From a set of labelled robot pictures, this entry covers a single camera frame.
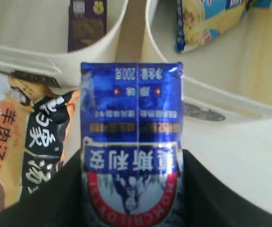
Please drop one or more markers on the dark purple box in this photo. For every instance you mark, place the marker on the dark purple box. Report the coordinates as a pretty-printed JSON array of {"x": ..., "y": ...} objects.
[{"x": 87, "y": 23}]

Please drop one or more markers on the blue white milk carton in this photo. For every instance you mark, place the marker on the blue white milk carton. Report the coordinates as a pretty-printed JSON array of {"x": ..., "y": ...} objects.
[{"x": 131, "y": 117}]

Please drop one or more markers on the orange instant noodle bag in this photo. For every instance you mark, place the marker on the orange instant noodle bag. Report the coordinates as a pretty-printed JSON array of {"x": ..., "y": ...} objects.
[{"x": 34, "y": 127}]

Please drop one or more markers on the cream bin with square mark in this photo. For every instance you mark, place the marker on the cream bin with square mark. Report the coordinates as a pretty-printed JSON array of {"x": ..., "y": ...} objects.
[{"x": 34, "y": 39}]

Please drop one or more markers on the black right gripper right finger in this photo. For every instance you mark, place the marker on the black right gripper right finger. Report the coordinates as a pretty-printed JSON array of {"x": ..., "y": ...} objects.
[{"x": 210, "y": 203}]

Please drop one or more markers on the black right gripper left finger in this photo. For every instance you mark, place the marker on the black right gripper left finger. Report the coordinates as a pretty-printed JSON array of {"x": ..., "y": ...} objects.
[{"x": 58, "y": 203}]

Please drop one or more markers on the cream bin with circle mark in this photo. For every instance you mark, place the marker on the cream bin with circle mark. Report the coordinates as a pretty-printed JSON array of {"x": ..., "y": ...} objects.
[{"x": 229, "y": 78}]

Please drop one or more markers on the blue instant noodle bag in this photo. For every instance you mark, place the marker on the blue instant noodle bag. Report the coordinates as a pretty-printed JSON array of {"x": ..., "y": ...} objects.
[{"x": 200, "y": 21}]

